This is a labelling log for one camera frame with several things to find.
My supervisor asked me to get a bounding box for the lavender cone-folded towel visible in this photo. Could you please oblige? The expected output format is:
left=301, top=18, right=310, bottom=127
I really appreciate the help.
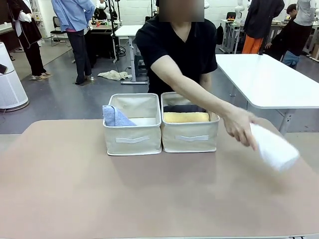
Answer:
left=102, top=105, right=138, bottom=127

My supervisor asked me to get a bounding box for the black desk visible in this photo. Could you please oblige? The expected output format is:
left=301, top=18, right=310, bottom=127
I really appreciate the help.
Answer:
left=84, top=22, right=118, bottom=68

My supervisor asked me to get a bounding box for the bystander in blue shirt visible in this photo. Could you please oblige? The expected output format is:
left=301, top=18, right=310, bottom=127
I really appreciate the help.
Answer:
left=50, top=0, right=97, bottom=85

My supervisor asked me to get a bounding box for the small white desk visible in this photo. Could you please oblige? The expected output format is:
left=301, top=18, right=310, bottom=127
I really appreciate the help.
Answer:
left=114, top=24, right=150, bottom=83

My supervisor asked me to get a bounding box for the bystander in grey top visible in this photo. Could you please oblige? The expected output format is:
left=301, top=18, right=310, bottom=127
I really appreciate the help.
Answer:
left=293, top=0, right=316, bottom=27

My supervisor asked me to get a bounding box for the grey metal frame table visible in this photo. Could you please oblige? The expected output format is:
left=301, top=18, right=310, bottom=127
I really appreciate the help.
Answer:
left=220, top=17, right=249, bottom=54

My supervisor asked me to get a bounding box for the seated bystander in black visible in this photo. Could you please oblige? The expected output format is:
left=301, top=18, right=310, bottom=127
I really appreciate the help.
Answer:
left=265, top=3, right=313, bottom=70

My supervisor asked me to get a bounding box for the person's right forearm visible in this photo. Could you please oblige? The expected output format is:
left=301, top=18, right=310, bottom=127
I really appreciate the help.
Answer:
left=174, top=79, right=234, bottom=124

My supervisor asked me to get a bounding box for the person's right hand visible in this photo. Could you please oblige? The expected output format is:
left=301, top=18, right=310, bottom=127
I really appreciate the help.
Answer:
left=222, top=109, right=260, bottom=152

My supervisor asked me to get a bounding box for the white towel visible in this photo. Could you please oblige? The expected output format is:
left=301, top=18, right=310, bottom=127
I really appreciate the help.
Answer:
left=249, top=122, right=300, bottom=173

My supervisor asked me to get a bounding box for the bystander in orange trousers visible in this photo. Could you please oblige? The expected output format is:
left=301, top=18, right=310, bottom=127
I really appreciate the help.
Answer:
left=241, top=0, right=285, bottom=55

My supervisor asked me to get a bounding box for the crumpled cloth on floor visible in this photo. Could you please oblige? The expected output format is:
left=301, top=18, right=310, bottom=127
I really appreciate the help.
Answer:
left=97, top=70, right=133, bottom=81

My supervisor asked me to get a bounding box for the person torso black shirt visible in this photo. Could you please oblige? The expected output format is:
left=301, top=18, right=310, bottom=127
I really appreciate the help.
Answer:
left=134, top=14, right=219, bottom=97

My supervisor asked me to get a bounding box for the beige fabric storage box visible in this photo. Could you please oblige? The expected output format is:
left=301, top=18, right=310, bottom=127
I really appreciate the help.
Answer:
left=102, top=93, right=162, bottom=156
left=160, top=91, right=221, bottom=153

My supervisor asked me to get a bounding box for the brown table mat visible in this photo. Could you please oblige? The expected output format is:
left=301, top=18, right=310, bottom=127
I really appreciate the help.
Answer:
left=0, top=118, right=319, bottom=232

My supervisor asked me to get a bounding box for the black backpack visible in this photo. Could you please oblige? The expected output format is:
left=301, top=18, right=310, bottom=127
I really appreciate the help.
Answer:
left=216, top=24, right=224, bottom=46

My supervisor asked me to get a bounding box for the white cylindrical air purifier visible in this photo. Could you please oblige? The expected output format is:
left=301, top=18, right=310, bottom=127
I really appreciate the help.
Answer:
left=0, top=41, right=29, bottom=111

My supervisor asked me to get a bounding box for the dark grey towel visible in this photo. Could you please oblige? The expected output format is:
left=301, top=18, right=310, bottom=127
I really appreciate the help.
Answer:
left=163, top=104, right=206, bottom=114

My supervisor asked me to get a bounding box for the large white table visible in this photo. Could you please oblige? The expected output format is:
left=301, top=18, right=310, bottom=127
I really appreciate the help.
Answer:
left=215, top=53, right=319, bottom=135

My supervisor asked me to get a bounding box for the yellow towel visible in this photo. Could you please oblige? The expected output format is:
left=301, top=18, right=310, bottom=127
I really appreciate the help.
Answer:
left=162, top=112, right=210, bottom=123

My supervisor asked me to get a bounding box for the white power strip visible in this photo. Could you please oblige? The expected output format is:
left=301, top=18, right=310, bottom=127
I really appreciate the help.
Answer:
left=121, top=80, right=149, bottom=86

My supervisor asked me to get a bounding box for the black office chair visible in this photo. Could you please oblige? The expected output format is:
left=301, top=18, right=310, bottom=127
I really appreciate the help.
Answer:
left=49, top=16, right=70, bottom=47

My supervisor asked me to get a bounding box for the black stand pole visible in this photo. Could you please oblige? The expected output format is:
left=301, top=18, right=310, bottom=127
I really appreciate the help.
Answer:
left=107, top=0, right=123, bottom=63

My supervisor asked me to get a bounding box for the bystander in black dress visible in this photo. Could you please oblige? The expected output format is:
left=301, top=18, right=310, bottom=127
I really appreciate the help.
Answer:
left=6, top=0, right=52, bottom=81

